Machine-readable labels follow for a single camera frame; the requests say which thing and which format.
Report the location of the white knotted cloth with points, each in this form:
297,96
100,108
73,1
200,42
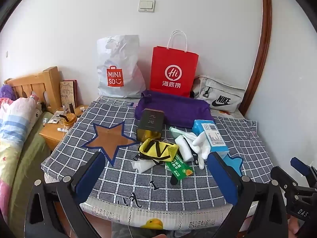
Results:
143,165

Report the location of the green wipes packet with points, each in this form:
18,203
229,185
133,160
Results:
179,169

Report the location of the dark tea tin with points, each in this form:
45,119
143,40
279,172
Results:
149,121

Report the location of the grey plaid blanket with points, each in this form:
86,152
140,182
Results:
123,178

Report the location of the white light switch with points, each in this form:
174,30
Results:
146,6

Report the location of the light green cloth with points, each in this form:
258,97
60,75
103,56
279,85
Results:
176,131

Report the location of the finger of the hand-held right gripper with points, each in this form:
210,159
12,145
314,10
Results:
281,177
298,164

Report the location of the brown wooden door frame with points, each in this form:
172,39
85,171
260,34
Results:
265,29

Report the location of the green bed sheet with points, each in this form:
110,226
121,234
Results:
24,158

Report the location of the grey waist bag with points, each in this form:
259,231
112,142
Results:
223,89

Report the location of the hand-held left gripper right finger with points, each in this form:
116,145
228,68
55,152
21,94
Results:
223,178

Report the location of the person's right hand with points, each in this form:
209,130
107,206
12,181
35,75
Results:
295,225

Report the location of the red paper bag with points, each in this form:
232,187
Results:
173,59

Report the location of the wooden nightstand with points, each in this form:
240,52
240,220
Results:
52,133

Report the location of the amber cup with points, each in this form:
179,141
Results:
69,119

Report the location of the wooden headboard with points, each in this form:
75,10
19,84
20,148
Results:
37,84

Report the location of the blue tissue pack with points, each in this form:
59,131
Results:
200,129

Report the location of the white cotton gloves pair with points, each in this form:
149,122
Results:
201,146

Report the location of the white plastic shopping bag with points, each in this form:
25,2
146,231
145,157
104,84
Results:
116,62

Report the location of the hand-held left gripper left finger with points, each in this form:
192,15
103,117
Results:
89,176

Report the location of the purple plush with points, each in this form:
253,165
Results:
6,91

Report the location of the framed picture book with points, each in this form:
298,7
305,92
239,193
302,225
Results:
67,94

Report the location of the purple fabric storage tray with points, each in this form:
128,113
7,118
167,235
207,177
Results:
178,109

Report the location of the yellow pouch with black stripes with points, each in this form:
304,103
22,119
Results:
151,150

